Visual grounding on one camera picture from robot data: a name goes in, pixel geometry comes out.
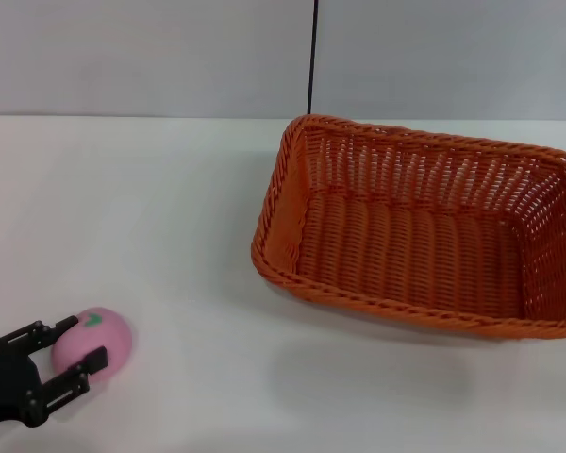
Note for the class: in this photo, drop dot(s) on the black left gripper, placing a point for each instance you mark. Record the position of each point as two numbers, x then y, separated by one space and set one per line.
7 380

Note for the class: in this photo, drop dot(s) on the pink peach toy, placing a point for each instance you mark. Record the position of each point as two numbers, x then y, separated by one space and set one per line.
108 337

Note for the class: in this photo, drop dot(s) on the orange woven wicker basket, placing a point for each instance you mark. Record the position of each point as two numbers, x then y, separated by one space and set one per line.
405 255

